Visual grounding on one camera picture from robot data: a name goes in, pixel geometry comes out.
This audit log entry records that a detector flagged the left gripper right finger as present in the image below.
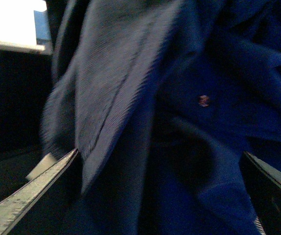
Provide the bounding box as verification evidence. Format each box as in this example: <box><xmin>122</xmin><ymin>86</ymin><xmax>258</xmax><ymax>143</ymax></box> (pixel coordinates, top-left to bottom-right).
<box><xmin>240</xmin><ymin>152</ymin><xmax>281</xmax><ymax>235</ymax></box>

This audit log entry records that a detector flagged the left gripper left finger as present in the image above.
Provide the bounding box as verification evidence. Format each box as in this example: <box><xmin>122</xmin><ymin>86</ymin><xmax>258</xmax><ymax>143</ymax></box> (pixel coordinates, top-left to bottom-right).
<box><xmin>0</xmin><ymin>149</ymin><xmax>79</xmax><ymax>235</ymax></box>

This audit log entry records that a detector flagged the dark blue polo shirt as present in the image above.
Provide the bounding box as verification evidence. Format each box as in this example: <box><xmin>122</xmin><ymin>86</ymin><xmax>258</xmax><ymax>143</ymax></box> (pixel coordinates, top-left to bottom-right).
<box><xmin>39</xmin><ymin>0</ymin><xmax>281</xmax><ymax>235</ymax></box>

